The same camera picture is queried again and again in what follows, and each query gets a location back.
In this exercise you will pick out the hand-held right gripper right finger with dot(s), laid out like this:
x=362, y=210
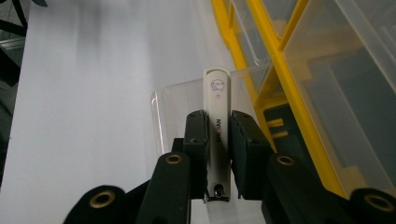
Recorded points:
x=249, y=149

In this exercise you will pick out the clear tilt-out bin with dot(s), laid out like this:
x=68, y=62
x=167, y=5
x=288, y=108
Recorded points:
x=177, y=102

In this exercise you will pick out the black metal stand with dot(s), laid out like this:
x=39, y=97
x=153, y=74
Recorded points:
x=11, y=28

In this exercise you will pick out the yellow organizer case clear drawers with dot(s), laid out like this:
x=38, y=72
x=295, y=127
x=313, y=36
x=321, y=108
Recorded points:
x=342, y=93

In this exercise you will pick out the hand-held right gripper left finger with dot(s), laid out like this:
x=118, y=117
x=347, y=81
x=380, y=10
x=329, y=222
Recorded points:
x=196, y=140

